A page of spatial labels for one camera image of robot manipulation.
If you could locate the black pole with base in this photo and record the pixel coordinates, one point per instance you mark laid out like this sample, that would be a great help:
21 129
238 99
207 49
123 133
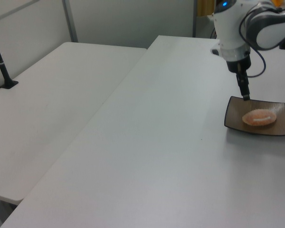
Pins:
3 71

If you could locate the yellow background object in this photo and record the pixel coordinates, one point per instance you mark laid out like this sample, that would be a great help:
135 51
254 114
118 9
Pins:
204 8

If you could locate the sugared bread roll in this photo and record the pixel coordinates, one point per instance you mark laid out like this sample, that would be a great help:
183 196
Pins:
259 118

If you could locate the slim aluminium partition post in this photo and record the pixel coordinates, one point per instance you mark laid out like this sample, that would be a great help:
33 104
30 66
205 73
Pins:
194 19

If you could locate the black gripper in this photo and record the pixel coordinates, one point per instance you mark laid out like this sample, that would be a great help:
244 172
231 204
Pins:
238 64

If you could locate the brown square ceramic plate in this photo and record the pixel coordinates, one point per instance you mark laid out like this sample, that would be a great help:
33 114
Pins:
237 111

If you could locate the wide aluminium partition post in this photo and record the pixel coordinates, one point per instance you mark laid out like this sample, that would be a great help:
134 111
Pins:
70 21

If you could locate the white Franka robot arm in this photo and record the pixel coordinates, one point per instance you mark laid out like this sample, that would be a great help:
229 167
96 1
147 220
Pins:
228 26

